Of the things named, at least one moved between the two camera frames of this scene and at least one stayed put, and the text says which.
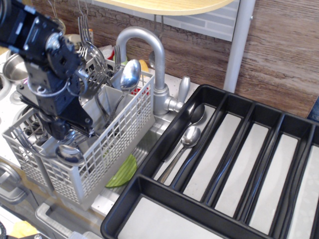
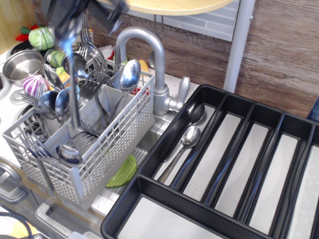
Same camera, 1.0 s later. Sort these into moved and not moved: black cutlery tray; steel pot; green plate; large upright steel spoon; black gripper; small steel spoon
Moved: black gripper; small steel spoon
Not moved: green plate; large upright steel spoon; black cutlery tray; steel pot
